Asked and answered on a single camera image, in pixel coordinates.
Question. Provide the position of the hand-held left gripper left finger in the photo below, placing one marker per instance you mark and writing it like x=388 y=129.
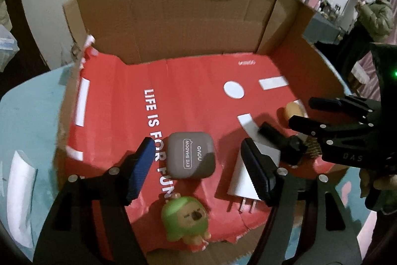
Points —
x=141 y=168

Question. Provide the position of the red-lined cardboard box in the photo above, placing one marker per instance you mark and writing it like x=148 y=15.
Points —
x=201 y=81

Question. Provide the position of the gold studded bottle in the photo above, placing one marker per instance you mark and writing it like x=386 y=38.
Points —
x=311 y=149

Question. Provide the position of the white plug charger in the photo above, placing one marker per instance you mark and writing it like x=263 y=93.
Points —
x=242 y=184

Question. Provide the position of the desk with dark cloth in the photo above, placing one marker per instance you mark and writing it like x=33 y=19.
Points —
x=324 y=29

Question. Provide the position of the pink bed sheet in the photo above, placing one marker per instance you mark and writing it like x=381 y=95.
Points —
x=367 y=66

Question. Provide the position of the person's right hand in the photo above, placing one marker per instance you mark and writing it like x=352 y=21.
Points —
x=387 y=182

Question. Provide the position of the green and yellow toy figure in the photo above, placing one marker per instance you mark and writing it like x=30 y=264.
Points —
x=184 y=218

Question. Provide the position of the grey-brown eyeshadow case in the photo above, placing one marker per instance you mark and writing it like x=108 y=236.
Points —
x=190 y=154

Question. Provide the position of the white paper roll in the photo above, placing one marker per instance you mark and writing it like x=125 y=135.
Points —
x=20 y=199

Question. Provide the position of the black square perfume bottle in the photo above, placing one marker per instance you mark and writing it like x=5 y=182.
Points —
x=279 y=140

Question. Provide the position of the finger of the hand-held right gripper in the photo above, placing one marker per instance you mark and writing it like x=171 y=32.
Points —
x=341 y=105
x=335 y=134

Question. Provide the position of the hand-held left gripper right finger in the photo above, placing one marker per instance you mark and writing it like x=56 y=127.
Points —
x=257 y=172

